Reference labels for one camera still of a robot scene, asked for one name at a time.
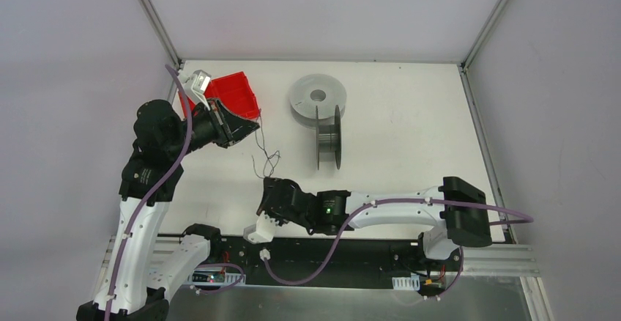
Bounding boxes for thin black wire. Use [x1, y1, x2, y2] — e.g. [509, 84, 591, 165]
[251, 110, 283, 180]

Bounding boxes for dark grey spool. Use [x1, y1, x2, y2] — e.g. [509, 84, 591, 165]
[315, 105, 342, 170]

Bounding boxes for white perforated spool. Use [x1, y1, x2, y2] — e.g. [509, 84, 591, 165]
[288, 73, 347, 128]

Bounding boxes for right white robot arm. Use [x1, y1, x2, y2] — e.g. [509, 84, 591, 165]
[243, 177, 492, 270]

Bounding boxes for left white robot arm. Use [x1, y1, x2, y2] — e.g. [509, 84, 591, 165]
[76, 99, 259, 320]

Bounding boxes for red plastic bin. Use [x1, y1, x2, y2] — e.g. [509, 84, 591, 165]
[182, 72, 260, 120]

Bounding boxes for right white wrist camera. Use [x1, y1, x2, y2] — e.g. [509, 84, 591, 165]
[243, 212, 278, 244]

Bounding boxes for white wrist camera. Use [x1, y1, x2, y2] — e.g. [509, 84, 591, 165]
[243, 212, 278, 244]
[178, 70, 212, 115]

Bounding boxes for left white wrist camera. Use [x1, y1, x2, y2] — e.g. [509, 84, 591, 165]
[178, 70, 212, 115]

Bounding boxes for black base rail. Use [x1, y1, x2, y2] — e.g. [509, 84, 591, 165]
[213, 235, 462, 289]

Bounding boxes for left white cable duct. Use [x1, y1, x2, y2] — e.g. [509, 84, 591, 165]
[185, 270, 246, 288]

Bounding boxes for white cable duct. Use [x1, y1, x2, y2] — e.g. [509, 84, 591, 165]
[185, 270, 246, 288]
[392, 276, 420, 291]

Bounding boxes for right white cable duct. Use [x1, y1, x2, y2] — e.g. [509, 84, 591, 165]
[392, 276, 420, 291]

